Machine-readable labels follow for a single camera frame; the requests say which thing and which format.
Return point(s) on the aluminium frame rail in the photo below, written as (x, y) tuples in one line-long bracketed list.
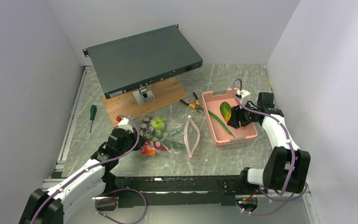
[(56, 176)]

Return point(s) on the dark grey rack server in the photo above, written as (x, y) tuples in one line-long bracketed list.
[(136, 61)]

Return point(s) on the green fake bean pod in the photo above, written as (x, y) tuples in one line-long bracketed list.
[(221, 123)]

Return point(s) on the brown wooden board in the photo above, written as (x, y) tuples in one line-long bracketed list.
[(166, 92)]

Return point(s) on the orange fake fruit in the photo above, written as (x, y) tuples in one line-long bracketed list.
[(226, 110)]

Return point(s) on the green fake chili pepper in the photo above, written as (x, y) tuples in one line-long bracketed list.
[(175, 139)]

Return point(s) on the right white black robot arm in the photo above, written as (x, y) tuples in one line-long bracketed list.
[(287, 167)]

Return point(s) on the red fake chili pepper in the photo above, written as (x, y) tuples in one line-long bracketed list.
[(158, 146)]

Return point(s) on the green handled screwdriver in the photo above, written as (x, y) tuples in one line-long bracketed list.
[(93, 110)]

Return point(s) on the clear zip top bag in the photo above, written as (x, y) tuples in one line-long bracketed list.
[(191, 134)]

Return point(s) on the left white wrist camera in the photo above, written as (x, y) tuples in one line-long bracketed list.
[(125, 123)]

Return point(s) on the orange black pliers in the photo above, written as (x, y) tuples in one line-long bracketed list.
[(196, 105)]

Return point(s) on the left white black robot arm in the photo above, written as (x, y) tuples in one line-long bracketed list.
[(58, 203)]

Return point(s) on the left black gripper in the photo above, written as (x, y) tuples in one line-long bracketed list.
[(134, 136)]

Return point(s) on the green fake apple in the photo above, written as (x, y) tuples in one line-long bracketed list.
[(157, 123)]

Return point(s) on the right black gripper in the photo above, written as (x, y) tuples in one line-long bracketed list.
[(237, 115)]

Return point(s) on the metal bracket with knob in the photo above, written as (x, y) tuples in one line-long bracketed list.
[(143, 95)]

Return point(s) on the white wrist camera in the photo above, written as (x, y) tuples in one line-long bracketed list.
[(125, 123), (243, 95)]

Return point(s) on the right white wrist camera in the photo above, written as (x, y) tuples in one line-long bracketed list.
[(243, 95)]

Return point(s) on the dark fake grape bunch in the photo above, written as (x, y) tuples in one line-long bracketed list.
[(146, 128)]

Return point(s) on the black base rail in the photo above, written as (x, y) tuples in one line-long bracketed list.
[(179, 190)]

